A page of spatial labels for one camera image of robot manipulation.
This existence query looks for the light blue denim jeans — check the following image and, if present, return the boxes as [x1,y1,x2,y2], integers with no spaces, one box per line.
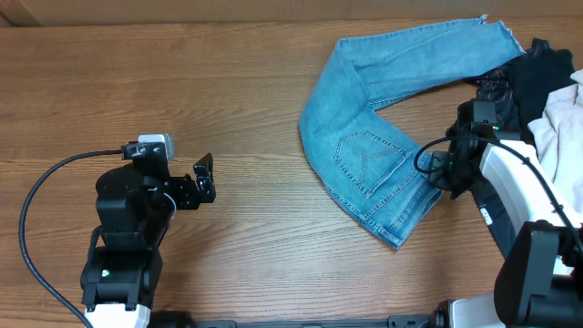
[299,17,524,250]

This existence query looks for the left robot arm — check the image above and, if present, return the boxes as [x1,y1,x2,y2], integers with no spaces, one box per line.
[81,154,216,327]

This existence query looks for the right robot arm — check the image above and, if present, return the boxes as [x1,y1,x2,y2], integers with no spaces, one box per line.
[424,99,582,327]

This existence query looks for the dark navy garment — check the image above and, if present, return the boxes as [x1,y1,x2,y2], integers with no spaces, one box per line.
[470,179,517,258]

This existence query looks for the black patterned garment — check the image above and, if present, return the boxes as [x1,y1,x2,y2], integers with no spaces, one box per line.
[467,38,575,144]

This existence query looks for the pale pink garment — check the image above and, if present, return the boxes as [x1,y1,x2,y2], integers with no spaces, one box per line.
[527,70,582,213]

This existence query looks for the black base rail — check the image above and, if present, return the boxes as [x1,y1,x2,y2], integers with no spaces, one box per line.
[149,311,438,328]

